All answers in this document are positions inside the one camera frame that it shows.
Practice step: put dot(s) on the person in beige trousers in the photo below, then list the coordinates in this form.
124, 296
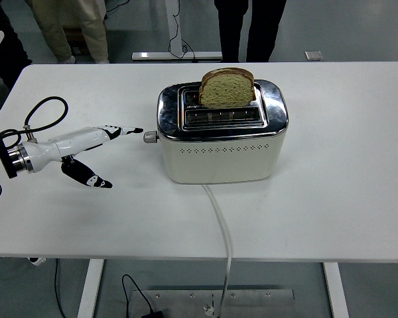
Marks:
94, 33

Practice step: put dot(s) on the cream and chrome toaster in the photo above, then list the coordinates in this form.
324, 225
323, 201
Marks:
219, 162

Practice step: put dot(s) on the white table leg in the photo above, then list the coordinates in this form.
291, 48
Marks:
91, 288
335, 291

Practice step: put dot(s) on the small white black device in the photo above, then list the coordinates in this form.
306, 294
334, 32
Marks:
37, 261

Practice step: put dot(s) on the person in black trousers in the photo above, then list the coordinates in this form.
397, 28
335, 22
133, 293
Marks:
232, 30

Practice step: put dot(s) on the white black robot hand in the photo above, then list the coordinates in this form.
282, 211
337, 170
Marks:
73, 142

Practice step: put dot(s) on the person in dark clothing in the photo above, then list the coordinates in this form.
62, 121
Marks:
6, 49

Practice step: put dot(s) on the grey toaster lever knob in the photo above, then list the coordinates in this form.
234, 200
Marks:
150, 137

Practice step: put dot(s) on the white power plug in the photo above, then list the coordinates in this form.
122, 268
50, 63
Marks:
208, 308

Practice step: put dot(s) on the white table stand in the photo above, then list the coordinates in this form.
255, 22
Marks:
172, 20

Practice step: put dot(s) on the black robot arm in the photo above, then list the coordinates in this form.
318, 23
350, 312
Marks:
13, 160

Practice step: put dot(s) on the brown bread slice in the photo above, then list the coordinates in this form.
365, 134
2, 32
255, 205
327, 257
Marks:
227, 91

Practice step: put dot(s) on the grey floor outlet plate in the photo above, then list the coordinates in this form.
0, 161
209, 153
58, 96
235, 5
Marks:
314, 55

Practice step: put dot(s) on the grey metal plate with screws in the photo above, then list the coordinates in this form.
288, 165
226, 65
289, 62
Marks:
252, 304

